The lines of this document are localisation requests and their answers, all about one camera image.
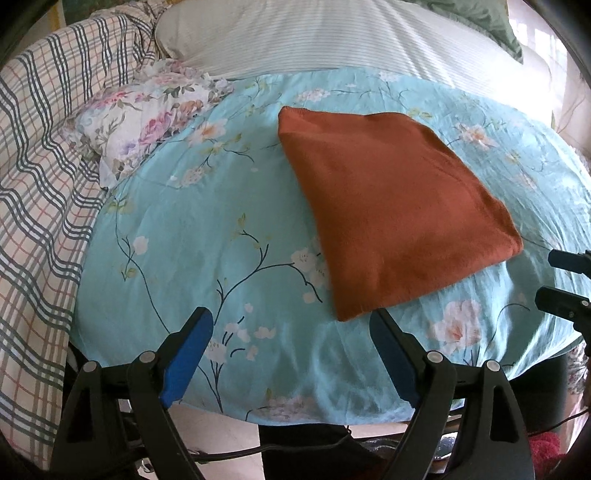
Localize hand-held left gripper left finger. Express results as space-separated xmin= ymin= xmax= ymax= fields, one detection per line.
xmin=48 ymin=306 xmax=215 ymax=480

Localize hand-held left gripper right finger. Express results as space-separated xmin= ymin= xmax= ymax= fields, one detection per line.
xmin=369 ymin=308 xmax=536 ymax=480

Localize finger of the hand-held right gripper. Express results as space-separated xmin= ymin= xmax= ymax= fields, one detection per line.
xmin=534 ymin=286 xmax=591 ymax=331
xmin=549 ymin=249 xmax=591 ymax=276

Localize orange knit sweater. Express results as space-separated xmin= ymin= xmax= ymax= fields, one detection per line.
xmin=277 ymin=105 xmax=525 ymax=323

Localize grey floral bed skirt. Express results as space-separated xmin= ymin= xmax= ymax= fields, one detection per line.
xmin=566 ymin=344 xmax=591 ymax=398

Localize silver foil mat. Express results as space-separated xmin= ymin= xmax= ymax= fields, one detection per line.
xmin=365 ymin=435 xmax=459 ymax=463

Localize teal floral blanket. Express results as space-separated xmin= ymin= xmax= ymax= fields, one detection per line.
xmin=74 ymin=67 xmax=591 ymax=425

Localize red fuzzy rug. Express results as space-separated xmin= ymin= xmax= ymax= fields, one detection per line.
xmin=527 ymin=433 xmax=572 ymax=470

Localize plaid bed sheet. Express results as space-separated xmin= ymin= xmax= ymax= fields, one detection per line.
xmin=0 ymin=11 xmax=160 ymax=472

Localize floral pillow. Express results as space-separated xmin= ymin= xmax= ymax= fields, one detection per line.
xmin=65 ymin=58 xmax=236 ymax=190

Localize green pillow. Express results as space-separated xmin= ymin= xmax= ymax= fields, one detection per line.
xmin=411 ymin=0 xmax=525 ymax=64

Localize white striped pillow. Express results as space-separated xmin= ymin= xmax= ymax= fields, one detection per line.
xmin=154 ymin=0 xmax=555 ymax=127

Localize black cable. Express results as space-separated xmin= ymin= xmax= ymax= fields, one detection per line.
xmin=189 ymin=425 xmax=357 ymax=463

